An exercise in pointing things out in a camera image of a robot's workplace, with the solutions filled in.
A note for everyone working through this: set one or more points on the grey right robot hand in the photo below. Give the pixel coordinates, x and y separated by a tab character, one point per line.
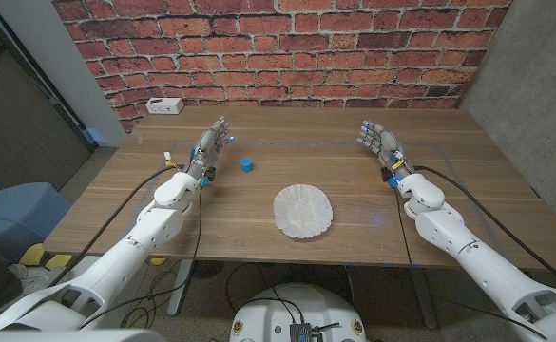
387	145

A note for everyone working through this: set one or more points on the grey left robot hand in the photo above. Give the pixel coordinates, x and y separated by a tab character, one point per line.
208	147

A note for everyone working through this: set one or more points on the black round floor base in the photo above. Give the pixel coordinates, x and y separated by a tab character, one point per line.
208	268

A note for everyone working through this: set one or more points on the blue upholstered seat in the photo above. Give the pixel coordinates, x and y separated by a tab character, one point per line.
16	214

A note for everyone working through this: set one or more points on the red brick printed backdrop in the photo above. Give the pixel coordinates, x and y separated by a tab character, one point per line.
282	52

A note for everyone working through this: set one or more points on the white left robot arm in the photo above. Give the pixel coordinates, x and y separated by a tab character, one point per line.
154	228

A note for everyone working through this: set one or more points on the small yellow floor object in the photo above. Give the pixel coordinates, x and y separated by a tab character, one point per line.
158	261

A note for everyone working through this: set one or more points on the grey metal table leg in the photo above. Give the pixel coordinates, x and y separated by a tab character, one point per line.
180	290
425	299

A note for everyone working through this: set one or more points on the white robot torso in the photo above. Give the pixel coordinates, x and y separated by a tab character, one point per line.
277	313

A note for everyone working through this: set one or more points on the small blue cube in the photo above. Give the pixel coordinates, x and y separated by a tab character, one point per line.
246	165

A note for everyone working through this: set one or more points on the white robot body edge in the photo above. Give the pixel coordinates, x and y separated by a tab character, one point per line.
68	336

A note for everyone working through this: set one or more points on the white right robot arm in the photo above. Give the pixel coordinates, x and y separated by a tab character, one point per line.
448	233

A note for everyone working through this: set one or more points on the white paper coffee filter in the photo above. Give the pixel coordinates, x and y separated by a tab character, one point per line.
302	211

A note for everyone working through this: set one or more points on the yellow foam piece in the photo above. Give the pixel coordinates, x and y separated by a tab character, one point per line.
59	261
32	255

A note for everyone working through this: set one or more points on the white power strip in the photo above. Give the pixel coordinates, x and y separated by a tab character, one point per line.
164	105

